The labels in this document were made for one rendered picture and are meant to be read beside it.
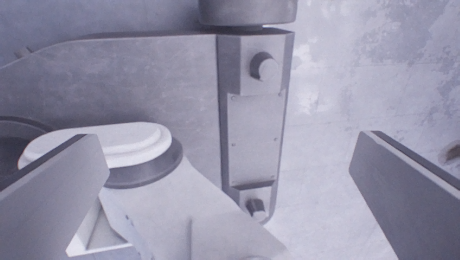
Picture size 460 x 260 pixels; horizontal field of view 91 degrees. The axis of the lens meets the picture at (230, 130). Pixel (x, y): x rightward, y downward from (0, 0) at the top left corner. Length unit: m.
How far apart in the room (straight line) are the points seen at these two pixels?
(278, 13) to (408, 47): 0.56
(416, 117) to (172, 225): 0.97
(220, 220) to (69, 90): 0.36
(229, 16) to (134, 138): 0.26
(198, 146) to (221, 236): 0.31
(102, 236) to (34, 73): 0.30
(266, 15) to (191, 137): 0.28
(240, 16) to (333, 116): 0.52
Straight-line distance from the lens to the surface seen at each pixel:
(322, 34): 0.73
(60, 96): 0.52
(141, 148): 0.35
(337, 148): 0.93
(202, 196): 0.32
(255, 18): 0.43
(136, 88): 0.47
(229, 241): 0.24
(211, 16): 0.46
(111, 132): 0.40
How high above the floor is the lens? 0.61
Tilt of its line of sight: 60 degrees down
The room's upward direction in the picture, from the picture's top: 157 degrees clockwise
